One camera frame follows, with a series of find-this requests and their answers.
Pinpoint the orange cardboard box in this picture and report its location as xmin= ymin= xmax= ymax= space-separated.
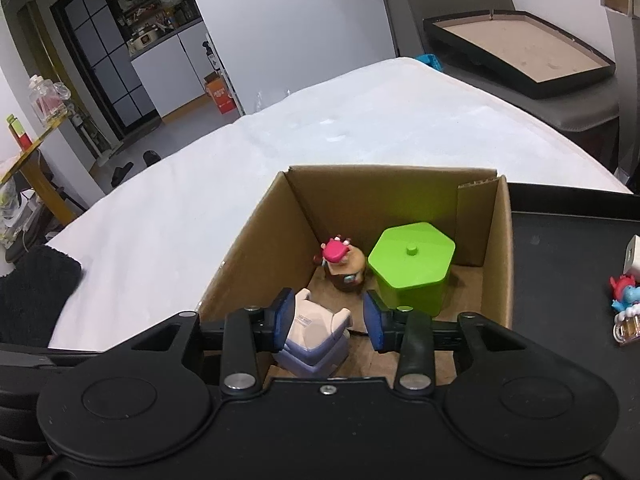
xmin=205 ymin=73 xmax=235 ymax=114

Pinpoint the brown round-head figurine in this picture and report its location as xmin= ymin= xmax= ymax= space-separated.
xmin=314 ymin=235 xmax=367 ymax=294

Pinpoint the black tray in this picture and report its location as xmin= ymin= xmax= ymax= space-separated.
xmin=509 ymin=183 xmax=639 ymax=479

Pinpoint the black fuzzy cloth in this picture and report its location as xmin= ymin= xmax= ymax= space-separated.
xmin=1 ymin=245 xmax=82 ymax=348

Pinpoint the green hexagonal container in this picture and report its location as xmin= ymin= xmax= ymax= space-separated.
xmin=368 ymin=222 xmax=456 ymax=318

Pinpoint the purple block toy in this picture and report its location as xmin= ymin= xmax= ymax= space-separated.
xmin=274 ymin=288 xmax=352 ymax=378

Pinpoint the black slipper right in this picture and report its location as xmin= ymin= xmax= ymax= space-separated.
xmin=142 ymin=150 xmax=162 ymax=167

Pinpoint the white side table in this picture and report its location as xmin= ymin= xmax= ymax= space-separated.
xmin=600 ymin=0 xmax=640 ymax=180

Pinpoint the white power adapter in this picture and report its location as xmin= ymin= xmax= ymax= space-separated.
xmin=623 ymin=235 xmax=640 ymax=282

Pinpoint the white kitchen cabinet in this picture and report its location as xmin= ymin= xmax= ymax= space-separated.
xmin=131 ymin=21 xmax=215 ymax=117

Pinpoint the glass perfume bottle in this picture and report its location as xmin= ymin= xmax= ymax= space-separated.
xmin=28 ymin=75 xmax=70 ymax=127

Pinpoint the red blue mug figurine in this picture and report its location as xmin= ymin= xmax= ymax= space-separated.
xmin=608 ymin=275 xmax=640 ymax=346

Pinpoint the yellow glass table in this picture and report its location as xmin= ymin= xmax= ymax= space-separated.
xmin=1 ymin=113 xmax=77 ymax=226

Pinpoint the grey chair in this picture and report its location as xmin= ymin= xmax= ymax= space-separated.
xmin=372 ymin=0 xmax=622 ymax=134

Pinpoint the black picture frame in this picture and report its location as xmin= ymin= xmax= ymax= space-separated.
xmin=423 ymin=10 xmax=615 ymax=100

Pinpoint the brown cardboard box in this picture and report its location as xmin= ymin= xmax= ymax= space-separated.
xmin=196 ymin=164 xmax=516 ymax=386

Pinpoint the white tablecloth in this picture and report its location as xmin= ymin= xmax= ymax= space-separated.
xmin=49 ymin=58 xmax=624 ymax=351

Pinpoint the black slipper left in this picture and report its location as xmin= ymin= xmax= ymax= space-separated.
xmin=111 ymin=162 xmax=134 ymax=188

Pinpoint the black slipper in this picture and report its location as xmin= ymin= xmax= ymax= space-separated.
xmin=111 ymin=162 xmax=134 ymax=188
xmin=142 ymin=150 xmax=162 ymax=167

